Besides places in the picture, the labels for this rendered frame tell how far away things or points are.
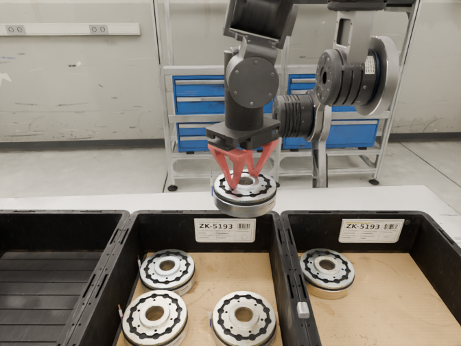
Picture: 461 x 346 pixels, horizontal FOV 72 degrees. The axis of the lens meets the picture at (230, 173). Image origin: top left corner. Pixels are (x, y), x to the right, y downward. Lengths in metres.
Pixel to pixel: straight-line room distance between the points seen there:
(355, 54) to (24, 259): 0.87
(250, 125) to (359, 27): 0.47
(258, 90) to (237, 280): 0.40
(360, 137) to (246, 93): 2.31
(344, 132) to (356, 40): 1.77
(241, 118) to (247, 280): 0.33
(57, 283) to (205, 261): 0.29
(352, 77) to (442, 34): 2.94
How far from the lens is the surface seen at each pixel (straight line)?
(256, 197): 0.48
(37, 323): 0.67
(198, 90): 2.28
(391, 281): 0.72
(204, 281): 0.65
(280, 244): 0.60
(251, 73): 0.36
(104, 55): 3.24
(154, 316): 0.60
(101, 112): 3.38
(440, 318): 0.69
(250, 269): 0.67
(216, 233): 0.67
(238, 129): 0.45
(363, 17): 0.85
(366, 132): 2.65
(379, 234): 0.74
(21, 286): 0.75
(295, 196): 1.15
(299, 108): 1.32
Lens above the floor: 1.30
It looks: 28 degrees down
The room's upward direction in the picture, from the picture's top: straight up
